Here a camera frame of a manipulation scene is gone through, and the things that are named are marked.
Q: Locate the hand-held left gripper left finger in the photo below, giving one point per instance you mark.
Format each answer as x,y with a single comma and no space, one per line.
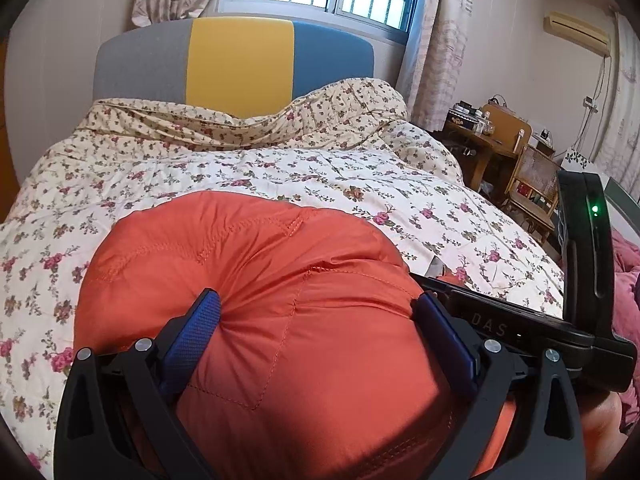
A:
192,340

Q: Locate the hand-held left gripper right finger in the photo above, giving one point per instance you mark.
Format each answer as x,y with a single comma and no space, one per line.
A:
447,340

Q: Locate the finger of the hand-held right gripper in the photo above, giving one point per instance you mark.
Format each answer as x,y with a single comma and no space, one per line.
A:
434,285

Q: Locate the orange down jacket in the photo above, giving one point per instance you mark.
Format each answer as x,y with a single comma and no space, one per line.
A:
300,335

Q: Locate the person's right forearm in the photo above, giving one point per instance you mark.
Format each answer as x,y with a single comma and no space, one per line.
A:
602,422

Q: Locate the pink crumpled cloth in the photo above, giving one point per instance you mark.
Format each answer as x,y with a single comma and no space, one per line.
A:
627,270

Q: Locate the wooden chair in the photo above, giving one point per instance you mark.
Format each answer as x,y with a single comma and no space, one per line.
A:
535,180

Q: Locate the white leaf-print cloth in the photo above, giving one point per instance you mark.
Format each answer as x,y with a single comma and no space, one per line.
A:
577,157

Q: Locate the wooden desk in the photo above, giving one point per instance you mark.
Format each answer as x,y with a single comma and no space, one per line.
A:
480,152

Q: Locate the brown wooden board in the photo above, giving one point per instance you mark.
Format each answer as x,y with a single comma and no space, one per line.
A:
505,125

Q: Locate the white floral bedspread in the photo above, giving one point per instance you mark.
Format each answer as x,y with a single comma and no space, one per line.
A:
200,170

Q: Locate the patterned tin box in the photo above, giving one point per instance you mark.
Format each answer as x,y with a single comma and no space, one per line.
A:
465,116

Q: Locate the cream small-flowered quilt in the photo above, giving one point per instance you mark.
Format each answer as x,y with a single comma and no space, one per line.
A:
325,110

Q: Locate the wooden door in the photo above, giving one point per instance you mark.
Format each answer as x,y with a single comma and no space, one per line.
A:
5,160

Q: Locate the grey yellow blue headboard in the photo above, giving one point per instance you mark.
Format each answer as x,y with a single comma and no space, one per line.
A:
235,60

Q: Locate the wall socket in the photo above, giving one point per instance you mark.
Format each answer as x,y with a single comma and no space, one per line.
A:
591,103

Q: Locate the wall air conditioner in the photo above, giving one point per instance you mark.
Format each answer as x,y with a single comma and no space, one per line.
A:
575,30

